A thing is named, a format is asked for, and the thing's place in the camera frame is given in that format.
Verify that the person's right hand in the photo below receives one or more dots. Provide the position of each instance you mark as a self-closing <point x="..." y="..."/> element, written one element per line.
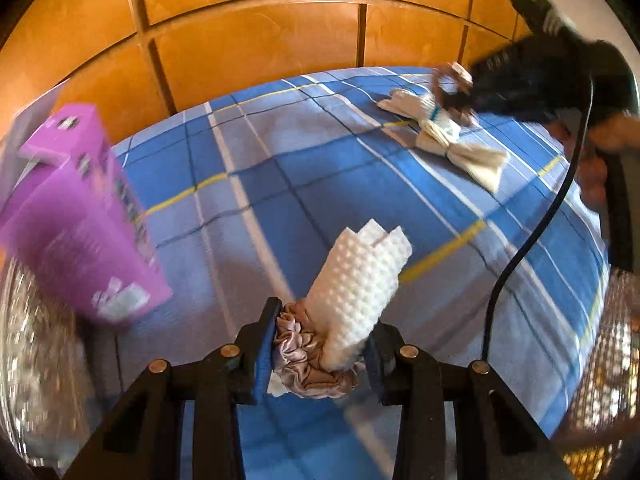
<point x="617" y="132"/>

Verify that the white textured foam sheet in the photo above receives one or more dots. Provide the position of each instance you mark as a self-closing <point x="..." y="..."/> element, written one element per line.
<point x="357" y="280"/>

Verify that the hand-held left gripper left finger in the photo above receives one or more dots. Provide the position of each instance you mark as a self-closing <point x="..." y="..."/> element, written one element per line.
<point x="262" y="360"/>

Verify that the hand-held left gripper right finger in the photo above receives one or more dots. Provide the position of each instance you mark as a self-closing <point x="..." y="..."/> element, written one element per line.
<point x="377" y="375"/>

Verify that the ornate silver tissue box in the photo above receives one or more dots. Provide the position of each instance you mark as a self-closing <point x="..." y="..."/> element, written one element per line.
<point x="35" y="370"/>

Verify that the purple cardboard box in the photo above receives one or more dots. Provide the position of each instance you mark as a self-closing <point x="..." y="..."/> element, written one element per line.
<point x="75" y="220"/>

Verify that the beige satin scrunchie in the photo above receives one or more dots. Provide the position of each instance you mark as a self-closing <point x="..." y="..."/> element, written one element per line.
<point x="300" y="355"/>

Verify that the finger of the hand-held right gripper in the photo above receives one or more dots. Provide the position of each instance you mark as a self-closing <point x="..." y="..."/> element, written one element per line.
<point x="485" y="82"/>

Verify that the wooden wardrobe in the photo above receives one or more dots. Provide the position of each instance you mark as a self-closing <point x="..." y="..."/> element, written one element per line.
<point x="250" y="35"/>

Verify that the white cloth bow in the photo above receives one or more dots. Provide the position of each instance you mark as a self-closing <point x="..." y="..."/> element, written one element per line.
<point x="450" y="140"/>

